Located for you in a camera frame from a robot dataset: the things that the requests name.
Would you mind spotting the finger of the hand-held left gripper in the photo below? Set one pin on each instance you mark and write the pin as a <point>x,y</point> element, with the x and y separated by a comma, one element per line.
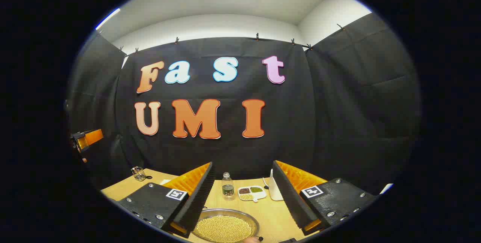
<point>92,137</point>

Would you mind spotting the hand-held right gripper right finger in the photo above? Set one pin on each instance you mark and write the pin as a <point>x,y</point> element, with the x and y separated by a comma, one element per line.
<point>289,198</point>

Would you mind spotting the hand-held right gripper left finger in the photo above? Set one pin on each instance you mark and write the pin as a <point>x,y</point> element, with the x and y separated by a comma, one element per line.
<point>199,201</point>

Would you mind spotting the white toaster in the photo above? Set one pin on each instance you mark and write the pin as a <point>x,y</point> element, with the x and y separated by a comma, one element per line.
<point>276,192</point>

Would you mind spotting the clear plastic water bottle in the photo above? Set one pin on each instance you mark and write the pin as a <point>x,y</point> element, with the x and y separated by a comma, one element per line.
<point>227,188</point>

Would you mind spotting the pile of soybeans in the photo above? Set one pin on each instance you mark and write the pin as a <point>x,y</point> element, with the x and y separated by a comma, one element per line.
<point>223,228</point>

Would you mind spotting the white divided bean dish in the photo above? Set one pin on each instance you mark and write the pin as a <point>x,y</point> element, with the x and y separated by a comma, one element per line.
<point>251,194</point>

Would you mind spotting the black backdrop cloth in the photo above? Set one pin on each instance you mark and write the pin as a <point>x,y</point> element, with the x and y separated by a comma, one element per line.
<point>319,123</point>

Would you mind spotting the ceiling light panel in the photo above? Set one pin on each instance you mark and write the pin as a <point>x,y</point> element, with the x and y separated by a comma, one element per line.
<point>108,18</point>

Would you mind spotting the row of black cloth clips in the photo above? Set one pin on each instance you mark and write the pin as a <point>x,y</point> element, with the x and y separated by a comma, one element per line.
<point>257,37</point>

